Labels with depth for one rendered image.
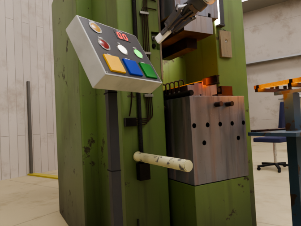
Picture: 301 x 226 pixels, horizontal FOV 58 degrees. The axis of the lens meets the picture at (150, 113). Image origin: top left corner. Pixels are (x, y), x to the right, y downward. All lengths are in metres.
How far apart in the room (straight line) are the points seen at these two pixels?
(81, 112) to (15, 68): 3.57
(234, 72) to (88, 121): 1.01
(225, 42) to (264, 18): 11.16
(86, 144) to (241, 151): 0.94
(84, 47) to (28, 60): 4.42
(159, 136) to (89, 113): 0.54
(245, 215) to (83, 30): 1.25
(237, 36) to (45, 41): 4.31
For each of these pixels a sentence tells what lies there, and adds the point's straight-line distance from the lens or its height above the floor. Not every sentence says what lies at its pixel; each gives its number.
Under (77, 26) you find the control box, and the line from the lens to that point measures 1.08.
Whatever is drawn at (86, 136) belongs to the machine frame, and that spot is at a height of 0.72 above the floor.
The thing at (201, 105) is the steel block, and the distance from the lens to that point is 1.41.
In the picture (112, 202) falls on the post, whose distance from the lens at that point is 1.16.
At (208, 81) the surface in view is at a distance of 1.50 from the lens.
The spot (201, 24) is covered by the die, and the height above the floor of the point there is 1.32.
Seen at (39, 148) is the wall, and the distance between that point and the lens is 5.36.
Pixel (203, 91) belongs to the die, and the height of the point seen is 0.95.
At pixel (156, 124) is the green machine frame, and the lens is 1.49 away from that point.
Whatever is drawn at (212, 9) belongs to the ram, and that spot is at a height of 1.41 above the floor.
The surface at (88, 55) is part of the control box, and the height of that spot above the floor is 1.04.
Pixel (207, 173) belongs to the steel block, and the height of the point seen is 0.52.
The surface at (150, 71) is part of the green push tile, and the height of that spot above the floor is 1.00.
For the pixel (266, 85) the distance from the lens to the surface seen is 1.68.
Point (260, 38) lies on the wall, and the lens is 12.81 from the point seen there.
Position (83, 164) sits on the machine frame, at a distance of 1.81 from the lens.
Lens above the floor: 0.79
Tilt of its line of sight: 2 degrees up
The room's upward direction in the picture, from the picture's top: 3 degrees counter-clockwise
